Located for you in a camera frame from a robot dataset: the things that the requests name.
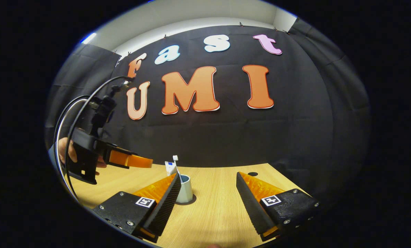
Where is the white toothpaste tube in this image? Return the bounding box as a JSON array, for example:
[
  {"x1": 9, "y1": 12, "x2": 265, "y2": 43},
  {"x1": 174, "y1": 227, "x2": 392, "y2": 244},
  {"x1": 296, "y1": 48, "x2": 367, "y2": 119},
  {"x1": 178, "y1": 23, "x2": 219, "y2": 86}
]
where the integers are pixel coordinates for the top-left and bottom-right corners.
[{"x1": 165, "y1": 161, "x2": 178, "y2": 177}]

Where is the dark round coaster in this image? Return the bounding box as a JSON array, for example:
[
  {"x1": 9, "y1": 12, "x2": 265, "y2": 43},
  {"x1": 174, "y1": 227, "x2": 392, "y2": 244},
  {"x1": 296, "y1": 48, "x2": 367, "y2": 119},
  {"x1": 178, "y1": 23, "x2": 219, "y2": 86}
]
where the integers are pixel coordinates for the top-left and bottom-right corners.
[{"x1": 175, "y1": 195, "x2": 197, "y2": 206}]

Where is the wooden desktop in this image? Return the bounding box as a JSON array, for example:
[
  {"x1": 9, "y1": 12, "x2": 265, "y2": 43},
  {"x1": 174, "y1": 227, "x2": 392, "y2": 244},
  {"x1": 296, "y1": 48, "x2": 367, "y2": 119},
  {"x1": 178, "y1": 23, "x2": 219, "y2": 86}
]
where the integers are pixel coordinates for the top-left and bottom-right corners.
[{"x1": 65, "y1": 163, "x2": 311, "y2": 248}]

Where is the black backdrop cloth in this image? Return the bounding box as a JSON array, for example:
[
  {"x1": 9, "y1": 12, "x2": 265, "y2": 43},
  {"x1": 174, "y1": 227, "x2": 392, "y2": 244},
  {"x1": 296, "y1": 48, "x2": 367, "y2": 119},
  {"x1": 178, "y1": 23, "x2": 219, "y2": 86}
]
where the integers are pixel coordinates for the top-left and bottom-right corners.
[{"x1": 45, "y1": 17, "x2": 371, "y2": 204}]

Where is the white toothbrush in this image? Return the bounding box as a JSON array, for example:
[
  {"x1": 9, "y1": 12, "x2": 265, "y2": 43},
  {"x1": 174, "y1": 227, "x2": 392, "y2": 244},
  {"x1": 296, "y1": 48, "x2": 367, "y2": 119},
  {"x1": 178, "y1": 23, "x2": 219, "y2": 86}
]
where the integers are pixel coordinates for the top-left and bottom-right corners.
[{"x1": 173, "y1": 155, "x2": 183, "y2": 183}]

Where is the black cable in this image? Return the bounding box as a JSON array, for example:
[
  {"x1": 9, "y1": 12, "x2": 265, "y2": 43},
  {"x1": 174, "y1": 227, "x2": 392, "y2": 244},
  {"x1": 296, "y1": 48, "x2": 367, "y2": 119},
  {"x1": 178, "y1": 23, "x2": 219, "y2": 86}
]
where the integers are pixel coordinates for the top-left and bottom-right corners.
[{"x1": 65, "y1": 76, "x2": 130, "y2": 200}]

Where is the light blue cup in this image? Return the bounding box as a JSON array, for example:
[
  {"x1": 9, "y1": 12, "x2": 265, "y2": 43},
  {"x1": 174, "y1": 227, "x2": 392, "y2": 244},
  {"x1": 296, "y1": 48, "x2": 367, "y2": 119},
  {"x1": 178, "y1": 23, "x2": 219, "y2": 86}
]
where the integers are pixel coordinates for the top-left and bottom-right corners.
[{"x1": 175, "y1": 175, "x2": 194, "y2": 204}]

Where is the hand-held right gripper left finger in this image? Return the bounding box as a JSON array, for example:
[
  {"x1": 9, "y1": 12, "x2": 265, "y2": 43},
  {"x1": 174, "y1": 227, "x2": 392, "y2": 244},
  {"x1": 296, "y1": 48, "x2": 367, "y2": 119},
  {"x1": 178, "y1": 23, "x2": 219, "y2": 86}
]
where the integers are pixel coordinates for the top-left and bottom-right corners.
[{"x1": 93, "y1": 173, "x2": 182, "y2": 241}]

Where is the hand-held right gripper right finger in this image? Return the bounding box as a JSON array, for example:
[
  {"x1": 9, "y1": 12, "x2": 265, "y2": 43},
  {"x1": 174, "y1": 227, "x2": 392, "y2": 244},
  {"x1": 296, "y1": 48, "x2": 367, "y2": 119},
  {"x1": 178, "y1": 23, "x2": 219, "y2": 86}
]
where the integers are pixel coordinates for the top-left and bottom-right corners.
[{"x1": 236, "y1": 172, "x2": 319, "y2": 241}]

